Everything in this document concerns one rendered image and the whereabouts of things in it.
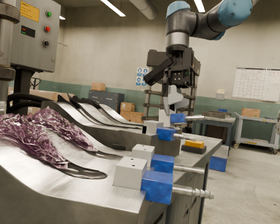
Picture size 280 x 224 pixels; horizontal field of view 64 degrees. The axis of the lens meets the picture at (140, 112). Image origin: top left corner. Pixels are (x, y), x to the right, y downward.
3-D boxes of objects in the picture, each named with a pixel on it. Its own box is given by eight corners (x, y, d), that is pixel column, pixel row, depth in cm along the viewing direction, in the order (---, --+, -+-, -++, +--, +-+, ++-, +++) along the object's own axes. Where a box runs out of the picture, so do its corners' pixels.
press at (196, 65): (193, 143, 593) (203, 64, 582) (178, 153, 452) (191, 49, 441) (159, 137, 631) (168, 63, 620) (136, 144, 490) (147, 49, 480)
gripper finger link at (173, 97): (180, 111, 63) (183, 82, 66) (160, 112, 65) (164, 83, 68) (183, 115, 65) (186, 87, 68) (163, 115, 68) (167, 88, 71)
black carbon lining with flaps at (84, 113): (158, 133, 73) (162, 104, 73) (135, 138, 59) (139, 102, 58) (76, 118, 89) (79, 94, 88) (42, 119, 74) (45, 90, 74)
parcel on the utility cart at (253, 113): (256, 120, 610) (258, 109, 609) (259, 120, 579) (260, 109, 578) (240, 118, 622) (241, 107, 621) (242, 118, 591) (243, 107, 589)
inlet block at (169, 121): (206, 128, 67) (205, 110, 68) (202, 126, 63) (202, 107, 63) (164, 128, 73) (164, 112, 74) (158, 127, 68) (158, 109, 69)
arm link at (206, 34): (232, 36, 70) (200, 30, 67) (214, 44, 81) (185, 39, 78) (235, 10, 69) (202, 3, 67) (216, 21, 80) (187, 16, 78)
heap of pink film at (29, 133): (102, 149, 47) (106, 111, 47) (58, 175, 30) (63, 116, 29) (-7, 132, 51) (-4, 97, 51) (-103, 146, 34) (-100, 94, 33)
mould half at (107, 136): (179, 154, 76) (184, 115, 76) (146, 173, 53) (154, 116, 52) (68, 130, 99) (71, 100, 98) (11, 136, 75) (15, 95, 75)
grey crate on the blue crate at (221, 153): (228, 154, 387) (229, 146, 386) (226, 159, 349) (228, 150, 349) (192, 148, 412) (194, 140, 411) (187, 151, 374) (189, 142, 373)
